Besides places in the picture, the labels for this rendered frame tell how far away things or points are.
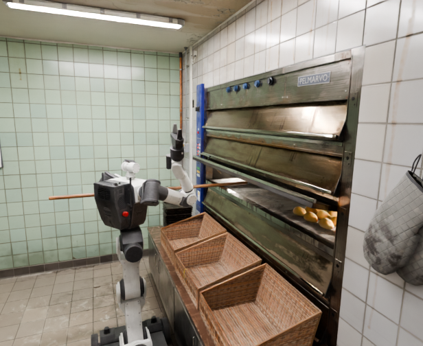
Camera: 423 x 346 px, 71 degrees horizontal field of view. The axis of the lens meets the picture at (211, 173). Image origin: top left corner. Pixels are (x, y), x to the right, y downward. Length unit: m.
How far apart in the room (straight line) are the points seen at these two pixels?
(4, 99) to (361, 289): 3.57
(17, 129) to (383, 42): 3.41
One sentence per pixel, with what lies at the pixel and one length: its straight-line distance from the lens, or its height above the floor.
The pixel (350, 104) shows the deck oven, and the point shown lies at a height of 1.86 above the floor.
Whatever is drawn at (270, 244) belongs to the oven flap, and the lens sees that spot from 2.06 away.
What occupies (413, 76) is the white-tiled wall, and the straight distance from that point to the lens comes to 1.31.
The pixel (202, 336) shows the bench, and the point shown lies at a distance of 1.93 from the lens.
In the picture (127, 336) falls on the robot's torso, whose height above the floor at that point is 0.34.
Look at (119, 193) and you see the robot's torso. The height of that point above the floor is 1.35.
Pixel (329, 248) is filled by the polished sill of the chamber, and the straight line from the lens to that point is 1.63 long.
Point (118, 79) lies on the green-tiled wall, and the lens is 3.79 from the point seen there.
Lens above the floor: 1.79
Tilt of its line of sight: 10 degrees down
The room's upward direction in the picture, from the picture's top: 1 degrees clockwise
